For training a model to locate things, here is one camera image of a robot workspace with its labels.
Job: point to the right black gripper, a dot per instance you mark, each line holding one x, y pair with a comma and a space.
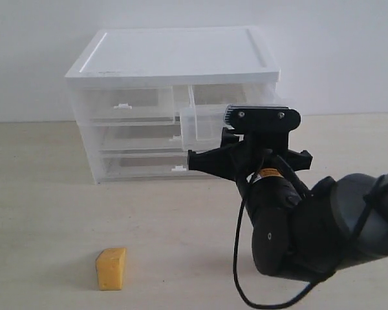
236, 158

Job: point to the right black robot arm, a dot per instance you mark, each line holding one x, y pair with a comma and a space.
299, 232

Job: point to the middle clear wide drawer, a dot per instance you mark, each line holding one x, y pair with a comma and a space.
113, 138

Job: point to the clear wide drawer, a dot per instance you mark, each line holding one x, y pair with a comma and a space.
113, 138
150, 165

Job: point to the white plastic drawer cabinet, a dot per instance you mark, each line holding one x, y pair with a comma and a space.
166, 57

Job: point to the bottom clear wide drawer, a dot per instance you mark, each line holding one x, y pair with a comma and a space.
150, 165

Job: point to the yellow cheese wedge sponge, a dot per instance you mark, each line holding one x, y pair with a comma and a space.
110, 269

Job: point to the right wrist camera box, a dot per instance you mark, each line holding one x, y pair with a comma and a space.
261, 119

